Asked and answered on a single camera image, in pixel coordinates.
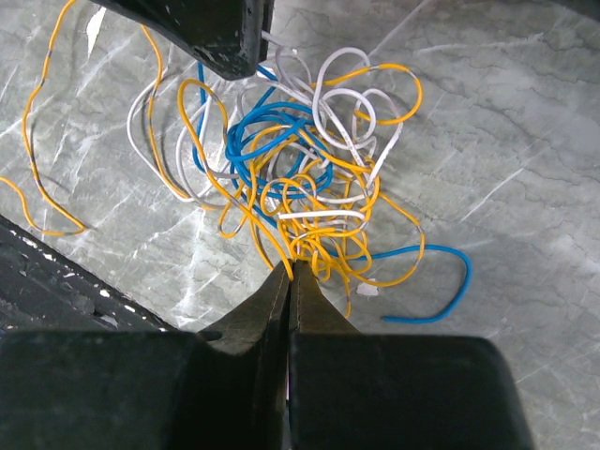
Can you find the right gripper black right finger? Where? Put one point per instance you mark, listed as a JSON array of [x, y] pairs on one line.
[[350, 390]]

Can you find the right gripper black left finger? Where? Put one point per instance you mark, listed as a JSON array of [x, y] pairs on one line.
[[220, 388]]

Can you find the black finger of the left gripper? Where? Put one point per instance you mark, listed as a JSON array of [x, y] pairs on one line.
[[224, 35]]

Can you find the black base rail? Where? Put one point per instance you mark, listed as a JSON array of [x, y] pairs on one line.
[[43, 289]]

